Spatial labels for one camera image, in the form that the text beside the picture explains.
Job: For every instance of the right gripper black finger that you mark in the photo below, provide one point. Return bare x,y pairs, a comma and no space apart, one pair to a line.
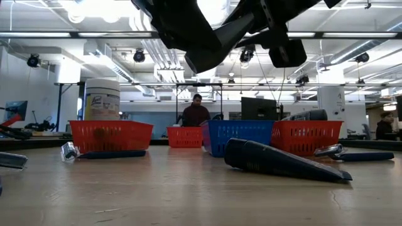
220,50
267,39

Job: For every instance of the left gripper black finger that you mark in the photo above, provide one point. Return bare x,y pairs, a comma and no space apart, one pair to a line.
191,37

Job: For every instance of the black distant robot arm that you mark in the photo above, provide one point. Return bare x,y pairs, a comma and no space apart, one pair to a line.
218,116

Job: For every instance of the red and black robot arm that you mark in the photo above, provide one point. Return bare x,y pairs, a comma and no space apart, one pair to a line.
9,120

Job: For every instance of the small black robot arm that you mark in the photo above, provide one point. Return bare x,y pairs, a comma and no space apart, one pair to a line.
41,126

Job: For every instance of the person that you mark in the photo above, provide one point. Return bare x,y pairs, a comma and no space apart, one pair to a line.
384,128
195,116

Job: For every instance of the black monitor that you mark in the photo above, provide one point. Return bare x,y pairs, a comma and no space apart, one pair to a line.
259,109

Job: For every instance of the white round column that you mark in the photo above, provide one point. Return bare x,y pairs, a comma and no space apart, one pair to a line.
331,100

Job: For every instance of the blue plastic slotted basket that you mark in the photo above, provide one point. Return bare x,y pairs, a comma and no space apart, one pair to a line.
242,138

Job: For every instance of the red plastic slotted basket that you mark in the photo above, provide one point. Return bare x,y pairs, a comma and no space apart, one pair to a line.
185,138
110,136
304,135

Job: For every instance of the white wipes canister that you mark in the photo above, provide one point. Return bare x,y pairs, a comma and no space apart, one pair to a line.
102,103

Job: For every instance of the blue-grey tilted monitor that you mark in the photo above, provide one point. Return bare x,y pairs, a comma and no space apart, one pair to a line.
17,110

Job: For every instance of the black ceiling camera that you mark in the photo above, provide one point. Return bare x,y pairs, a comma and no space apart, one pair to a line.
303,80
362,57
139,56
246,56
33,61

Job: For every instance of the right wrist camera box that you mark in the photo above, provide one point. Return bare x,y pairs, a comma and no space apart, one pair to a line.
289,55

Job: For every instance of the black overhead frame beam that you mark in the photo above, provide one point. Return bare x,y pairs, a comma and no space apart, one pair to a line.
110,34

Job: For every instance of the black frame post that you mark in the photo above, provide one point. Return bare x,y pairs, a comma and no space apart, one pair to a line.
59,106

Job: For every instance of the black table edge rail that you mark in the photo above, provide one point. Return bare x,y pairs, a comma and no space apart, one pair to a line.
31,143
373,145

